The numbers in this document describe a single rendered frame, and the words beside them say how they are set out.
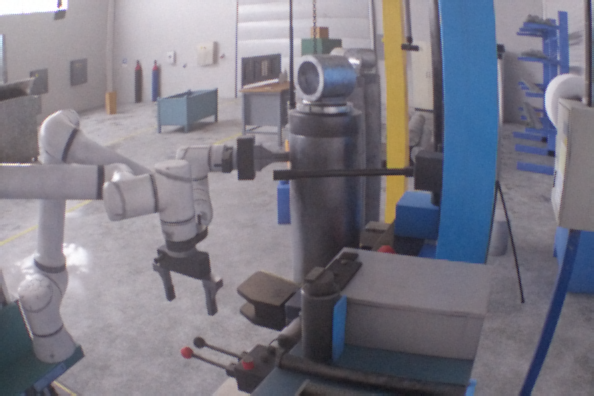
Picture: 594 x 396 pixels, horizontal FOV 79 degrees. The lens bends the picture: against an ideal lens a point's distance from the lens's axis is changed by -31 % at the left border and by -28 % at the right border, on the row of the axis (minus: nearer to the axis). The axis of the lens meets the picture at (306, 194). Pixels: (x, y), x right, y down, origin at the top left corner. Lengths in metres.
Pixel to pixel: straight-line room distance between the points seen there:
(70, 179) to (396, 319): 0.80
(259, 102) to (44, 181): 6.62
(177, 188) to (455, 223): 0.73
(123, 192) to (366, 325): 0.58
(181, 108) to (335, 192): 8.02
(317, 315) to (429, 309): 0.23
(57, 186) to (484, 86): 1.10
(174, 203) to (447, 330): 0.63
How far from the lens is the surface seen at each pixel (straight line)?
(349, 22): 12.59
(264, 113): 7.55
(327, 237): 1.46
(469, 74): 1.24
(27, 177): 1.12
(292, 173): 1.25
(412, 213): 1.55
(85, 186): 1.12
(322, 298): 0.92
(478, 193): 1.30
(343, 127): 1.38
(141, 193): 1.00
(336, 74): 1.39
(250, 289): 1.43
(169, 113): 9.54
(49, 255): 1.70
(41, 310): 1.60
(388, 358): 1.03
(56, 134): 1.40
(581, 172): 1.48
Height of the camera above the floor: 1.70
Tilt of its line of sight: 18 degrees down
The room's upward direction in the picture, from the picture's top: 1 degrees counter-clockwise
